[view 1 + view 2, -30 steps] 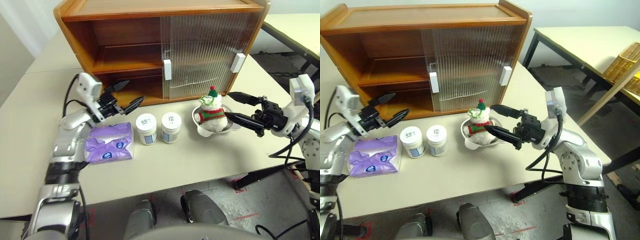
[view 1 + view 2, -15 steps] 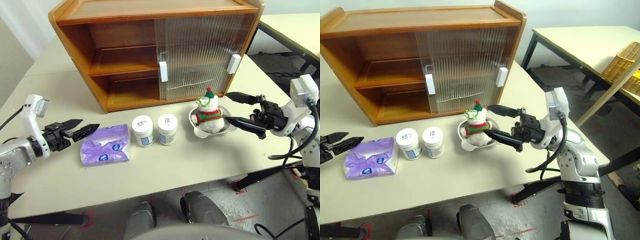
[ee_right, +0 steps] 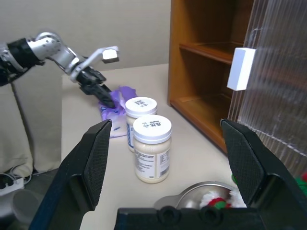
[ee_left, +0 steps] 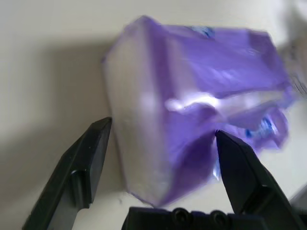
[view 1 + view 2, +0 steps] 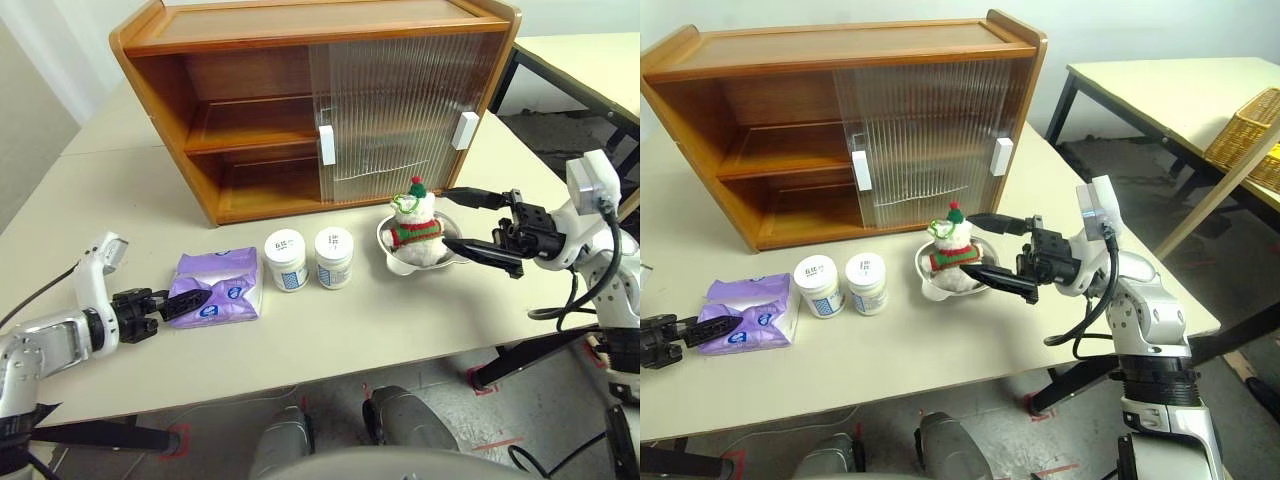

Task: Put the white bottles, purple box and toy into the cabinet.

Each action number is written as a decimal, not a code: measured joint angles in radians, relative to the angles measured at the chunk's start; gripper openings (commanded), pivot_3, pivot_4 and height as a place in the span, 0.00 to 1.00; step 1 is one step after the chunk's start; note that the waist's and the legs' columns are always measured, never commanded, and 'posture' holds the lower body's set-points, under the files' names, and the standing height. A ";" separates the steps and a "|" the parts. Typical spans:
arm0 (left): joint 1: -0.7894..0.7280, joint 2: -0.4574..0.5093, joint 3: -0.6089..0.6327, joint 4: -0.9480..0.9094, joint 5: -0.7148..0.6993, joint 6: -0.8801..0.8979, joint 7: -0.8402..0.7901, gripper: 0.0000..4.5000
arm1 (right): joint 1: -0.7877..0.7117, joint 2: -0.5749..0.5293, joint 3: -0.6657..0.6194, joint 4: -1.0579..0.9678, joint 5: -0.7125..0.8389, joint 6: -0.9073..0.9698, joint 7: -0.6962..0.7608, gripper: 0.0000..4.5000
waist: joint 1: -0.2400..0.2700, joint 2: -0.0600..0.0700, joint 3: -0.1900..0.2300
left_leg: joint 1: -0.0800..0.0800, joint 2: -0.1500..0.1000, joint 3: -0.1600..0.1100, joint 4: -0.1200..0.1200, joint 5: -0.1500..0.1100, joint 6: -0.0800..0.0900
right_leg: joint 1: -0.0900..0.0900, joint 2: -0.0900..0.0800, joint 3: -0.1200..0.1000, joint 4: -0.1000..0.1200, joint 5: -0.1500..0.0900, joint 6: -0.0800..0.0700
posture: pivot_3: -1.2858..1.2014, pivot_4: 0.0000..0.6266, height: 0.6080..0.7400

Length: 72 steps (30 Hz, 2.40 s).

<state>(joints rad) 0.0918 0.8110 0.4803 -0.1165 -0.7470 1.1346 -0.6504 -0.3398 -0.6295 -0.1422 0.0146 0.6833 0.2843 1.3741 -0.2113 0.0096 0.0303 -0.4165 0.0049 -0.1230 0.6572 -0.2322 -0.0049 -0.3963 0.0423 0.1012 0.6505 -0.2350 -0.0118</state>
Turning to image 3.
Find white jar with white lid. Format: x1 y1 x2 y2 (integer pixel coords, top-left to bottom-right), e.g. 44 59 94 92
125 96 158 153
132 115 173 184

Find metal bowl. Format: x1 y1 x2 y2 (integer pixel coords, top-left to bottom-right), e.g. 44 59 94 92
153 181 240 209

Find white door handle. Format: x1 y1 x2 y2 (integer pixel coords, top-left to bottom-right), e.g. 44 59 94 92
226 47 256 91

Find white power strip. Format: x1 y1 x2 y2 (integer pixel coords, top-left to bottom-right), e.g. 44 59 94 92
0 173 26 196

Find purple tissue pack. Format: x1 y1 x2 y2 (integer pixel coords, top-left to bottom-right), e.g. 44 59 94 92
98 85 138 138

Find ribbed glass sliding door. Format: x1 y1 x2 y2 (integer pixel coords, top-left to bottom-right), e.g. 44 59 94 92
226 0 307 178

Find wooden cabinet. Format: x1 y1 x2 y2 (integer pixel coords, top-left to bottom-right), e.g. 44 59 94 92
167 0 255 154

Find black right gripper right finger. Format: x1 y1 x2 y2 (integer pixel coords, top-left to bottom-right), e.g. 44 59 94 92
220 118 307 230

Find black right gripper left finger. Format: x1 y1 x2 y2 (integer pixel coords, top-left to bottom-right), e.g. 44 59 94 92
28 119 113 230

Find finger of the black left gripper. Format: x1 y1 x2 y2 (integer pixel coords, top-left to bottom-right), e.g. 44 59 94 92
93 83 116 109

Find beige fabric cover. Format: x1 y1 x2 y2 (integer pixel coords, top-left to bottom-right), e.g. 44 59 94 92
0 81 62 173

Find grey round robot leg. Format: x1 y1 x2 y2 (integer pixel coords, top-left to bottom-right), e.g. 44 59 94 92
0 189 47 227

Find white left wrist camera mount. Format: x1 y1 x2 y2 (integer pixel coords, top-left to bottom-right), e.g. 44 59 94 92
69 46 120 82

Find white plush snowman toy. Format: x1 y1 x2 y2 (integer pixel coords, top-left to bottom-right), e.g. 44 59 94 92
199 171 307 209

